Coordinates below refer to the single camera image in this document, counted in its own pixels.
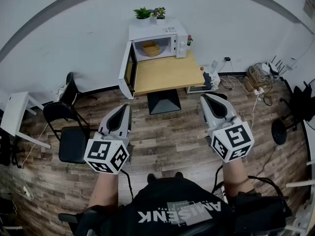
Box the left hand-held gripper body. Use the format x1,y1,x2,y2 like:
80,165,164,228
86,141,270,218
83,131,135,175

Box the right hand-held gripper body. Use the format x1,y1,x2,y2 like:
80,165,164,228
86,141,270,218
208,118,254,163

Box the yellow tray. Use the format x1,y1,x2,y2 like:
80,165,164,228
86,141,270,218
142,41,161,57

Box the white microwave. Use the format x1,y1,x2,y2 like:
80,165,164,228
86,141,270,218
118,18,189,99

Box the person's left forearm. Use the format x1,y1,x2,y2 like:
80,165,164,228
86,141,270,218
87,172,119,209

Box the person's right forearm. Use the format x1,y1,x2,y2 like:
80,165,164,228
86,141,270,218
222,157,254,199

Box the black folding chair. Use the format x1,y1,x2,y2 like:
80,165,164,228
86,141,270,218
43,101,98,164

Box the black round stand base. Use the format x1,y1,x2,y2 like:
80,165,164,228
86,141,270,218
271,118,300,146

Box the black chair patterned cushion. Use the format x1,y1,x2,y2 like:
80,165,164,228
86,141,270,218
53,72,98,108

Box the wooden table black base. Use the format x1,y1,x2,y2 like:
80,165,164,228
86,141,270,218
134,50,206,115

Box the white router black antennas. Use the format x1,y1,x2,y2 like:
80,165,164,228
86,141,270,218
267,55,289,76

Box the black office chair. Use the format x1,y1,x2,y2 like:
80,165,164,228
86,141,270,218
0,128,25,169
279,79,315,132

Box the person's torso black shirt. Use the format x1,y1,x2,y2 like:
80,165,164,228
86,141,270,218
59,176,293,236

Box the white side table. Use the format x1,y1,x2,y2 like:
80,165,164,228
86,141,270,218
0,91,52,149

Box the green potted plant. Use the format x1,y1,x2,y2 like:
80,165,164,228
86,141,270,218
133,7,153,26

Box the purple flower potted plant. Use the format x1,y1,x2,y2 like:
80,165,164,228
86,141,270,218
151,7,166,24

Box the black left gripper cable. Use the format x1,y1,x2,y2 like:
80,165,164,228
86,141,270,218
120,170,135,201

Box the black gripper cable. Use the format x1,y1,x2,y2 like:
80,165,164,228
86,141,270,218
120,170,135,201
211,163,287,206

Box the cardboard box with cables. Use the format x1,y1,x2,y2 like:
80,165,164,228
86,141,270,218
247,64,273,93

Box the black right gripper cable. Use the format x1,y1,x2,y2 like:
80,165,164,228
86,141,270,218
211,163,287,206

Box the white frame desk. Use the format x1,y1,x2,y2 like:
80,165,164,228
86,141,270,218
285,118,315,236

